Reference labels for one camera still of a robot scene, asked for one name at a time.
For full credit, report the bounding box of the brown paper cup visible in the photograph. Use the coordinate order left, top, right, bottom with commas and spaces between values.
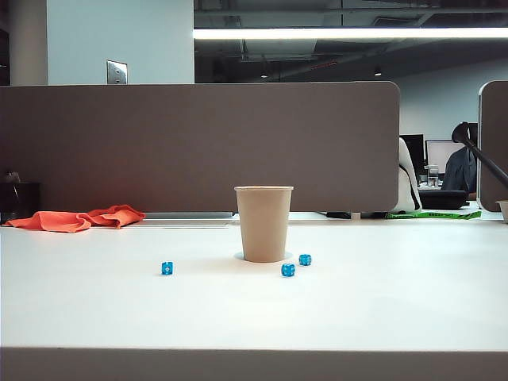
233, 185, 294, 264

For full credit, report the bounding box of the grey desk divider panel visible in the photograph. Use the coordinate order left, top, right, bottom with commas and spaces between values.
0, 81, 401, 214

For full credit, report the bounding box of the dark computer monitor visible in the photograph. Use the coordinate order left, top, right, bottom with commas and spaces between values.
399, 133, 425, 164

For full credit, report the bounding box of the long ceiling light strip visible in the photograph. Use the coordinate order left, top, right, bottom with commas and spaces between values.
193, 26, 508, 40

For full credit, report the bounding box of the green tape strip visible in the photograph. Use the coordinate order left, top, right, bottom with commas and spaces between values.
384, 210, 483, 221

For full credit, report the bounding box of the lit computer monitor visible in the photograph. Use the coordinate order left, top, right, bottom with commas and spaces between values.
425, 139, 466, 175

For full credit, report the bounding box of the black zipped case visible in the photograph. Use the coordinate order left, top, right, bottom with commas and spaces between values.
418, 189, 470, 210

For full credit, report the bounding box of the orange microfibre cloth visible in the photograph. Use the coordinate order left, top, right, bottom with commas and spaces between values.
2, 204, 147, 233

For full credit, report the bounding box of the seated person in blue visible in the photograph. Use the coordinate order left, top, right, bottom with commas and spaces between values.
441, 148, 478, 194

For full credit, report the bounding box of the black curved pole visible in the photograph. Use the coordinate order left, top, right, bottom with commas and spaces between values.
452, 121, 508, 187

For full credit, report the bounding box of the narrow brown desk divider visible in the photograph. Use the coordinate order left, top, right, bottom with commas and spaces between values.
478, 80, 508, 213

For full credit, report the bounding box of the aluminium divider rail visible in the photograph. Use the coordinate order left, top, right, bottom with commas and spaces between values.
144, 211, 239, 219

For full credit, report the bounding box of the white bag with black straps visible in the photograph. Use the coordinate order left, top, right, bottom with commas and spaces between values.
392, 137, 424, 214

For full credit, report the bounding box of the metal wall switch plate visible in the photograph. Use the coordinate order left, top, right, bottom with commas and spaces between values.
106, 59, 129, 86

